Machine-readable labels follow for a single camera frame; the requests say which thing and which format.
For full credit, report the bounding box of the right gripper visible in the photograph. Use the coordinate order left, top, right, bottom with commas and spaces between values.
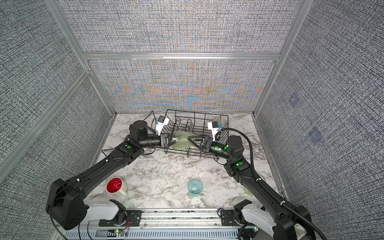
190, 137, 235, 163

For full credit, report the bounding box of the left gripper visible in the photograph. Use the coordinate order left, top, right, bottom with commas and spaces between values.
140, 134, 182, 150

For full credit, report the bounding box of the green transparent cup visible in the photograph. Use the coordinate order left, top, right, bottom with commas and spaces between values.
173, 131, 195, 150

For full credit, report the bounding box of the black wire dish rack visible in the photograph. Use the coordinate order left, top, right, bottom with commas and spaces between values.
161, 110, 229, 161

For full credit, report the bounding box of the teal transparent cup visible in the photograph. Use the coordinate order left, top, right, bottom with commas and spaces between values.
188, 179, 203, 197

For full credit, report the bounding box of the pale frosted tall cup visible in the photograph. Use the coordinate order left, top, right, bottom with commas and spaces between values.
212, 116, 223, 128

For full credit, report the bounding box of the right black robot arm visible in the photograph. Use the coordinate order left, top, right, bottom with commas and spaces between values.
188, 136, 316, 240

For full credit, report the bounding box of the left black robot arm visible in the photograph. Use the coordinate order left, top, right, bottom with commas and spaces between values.
46, 121, 175, 230

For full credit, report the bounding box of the light green glass cup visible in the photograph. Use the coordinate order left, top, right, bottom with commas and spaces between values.
244, 175, 265, 196

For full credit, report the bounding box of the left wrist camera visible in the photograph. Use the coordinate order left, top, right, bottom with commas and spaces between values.
155, 116, 170, 136

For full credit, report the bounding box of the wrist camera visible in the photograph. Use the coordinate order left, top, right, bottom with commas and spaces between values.
207, 121, 222, 142
155, 116, 170, 136

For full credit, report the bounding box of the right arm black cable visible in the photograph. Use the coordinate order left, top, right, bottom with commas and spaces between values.
214, 127, 328, 240

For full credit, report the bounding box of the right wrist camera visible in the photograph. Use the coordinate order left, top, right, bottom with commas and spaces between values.
207, 121, 222, 142

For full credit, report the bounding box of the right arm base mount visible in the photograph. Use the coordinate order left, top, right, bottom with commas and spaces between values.
217, 200, 252, 227

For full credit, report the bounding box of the aluminium front rail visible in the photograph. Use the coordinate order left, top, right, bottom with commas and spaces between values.
53, 207, 307, 232

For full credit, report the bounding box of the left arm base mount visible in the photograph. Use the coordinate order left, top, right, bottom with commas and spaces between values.
99, 200, 143, 227

